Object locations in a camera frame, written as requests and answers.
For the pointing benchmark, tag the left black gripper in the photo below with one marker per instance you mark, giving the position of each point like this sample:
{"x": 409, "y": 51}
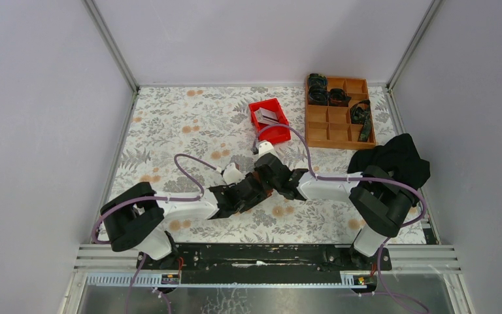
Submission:
{"x": 255, "y": 201}

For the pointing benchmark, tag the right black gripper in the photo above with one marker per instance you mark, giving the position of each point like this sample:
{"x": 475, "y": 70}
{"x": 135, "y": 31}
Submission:
{"x": 257, "y": 170}

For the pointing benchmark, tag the red plastic bin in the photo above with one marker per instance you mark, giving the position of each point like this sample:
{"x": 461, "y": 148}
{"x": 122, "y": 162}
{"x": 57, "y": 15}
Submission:
{"x": 274, "y": 135}

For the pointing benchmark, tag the brown leather card holder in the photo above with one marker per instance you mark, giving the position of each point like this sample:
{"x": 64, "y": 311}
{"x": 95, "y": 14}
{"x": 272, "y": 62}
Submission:
{"x": 265, "y": 190}

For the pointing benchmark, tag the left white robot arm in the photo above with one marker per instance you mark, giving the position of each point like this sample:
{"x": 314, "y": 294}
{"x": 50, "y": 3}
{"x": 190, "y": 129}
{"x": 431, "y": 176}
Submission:
{"x": 132, "y": 219}

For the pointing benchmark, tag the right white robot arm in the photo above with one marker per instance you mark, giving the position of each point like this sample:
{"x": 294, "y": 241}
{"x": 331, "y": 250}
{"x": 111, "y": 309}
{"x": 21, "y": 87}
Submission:
{"x": 382, "y": 202}

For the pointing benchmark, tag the orange compartment tray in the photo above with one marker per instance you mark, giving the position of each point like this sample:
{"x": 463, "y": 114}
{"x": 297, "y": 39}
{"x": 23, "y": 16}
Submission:
{"x": 349, "y": 128}

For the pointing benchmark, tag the rolled camouflage belt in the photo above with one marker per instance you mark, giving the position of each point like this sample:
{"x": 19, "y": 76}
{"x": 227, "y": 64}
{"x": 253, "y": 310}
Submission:
{"x": 317, "y": 89}

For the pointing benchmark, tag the rolled black belt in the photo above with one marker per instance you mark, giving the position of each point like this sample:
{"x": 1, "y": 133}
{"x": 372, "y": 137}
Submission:
{"x": 338, "y": 98}

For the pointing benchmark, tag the black cloth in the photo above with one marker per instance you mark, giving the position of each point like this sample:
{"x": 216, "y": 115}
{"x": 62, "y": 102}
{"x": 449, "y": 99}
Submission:
{"x": 398, "y": 157}

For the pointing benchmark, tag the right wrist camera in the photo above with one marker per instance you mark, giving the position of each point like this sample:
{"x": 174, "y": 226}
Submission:
{"x": 261, "y": 148}

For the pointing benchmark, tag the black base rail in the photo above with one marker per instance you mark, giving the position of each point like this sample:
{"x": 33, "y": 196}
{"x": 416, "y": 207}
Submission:
{"x": 270, "y": 264}

